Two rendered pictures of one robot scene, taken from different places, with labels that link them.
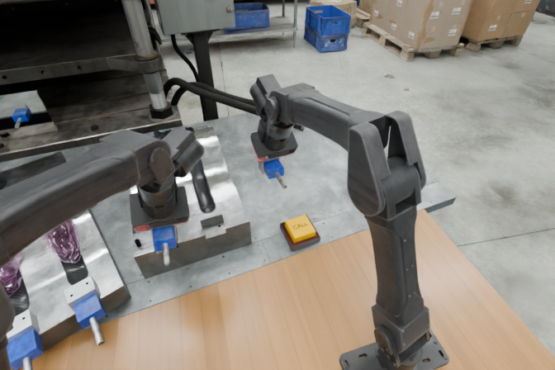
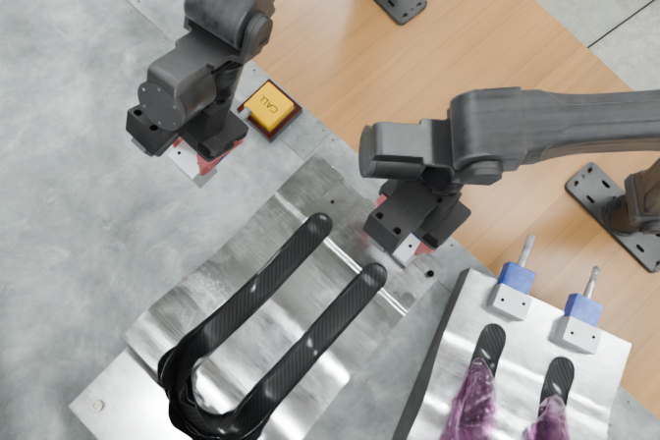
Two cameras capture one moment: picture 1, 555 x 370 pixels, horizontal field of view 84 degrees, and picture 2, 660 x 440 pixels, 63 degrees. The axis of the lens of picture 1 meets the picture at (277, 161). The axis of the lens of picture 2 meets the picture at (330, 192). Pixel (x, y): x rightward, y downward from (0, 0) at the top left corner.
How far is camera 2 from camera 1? 0.70 m
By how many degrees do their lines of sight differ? 60
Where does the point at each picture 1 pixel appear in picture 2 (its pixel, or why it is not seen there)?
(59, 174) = (619, 105)
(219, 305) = not seen: hidden behind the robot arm
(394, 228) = not seen: outside the picture
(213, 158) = (207, 285)
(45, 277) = (520, 379)
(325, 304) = (353, 52)
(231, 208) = (304, 189)
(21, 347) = (586, 309)
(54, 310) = (538, 321)
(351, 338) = (376, 19)
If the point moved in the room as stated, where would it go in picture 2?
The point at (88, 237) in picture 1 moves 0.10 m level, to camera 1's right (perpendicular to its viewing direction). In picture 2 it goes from (449, 371) to (415, 305)
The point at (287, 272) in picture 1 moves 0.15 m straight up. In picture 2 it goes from (335, 106) to (339, 64)
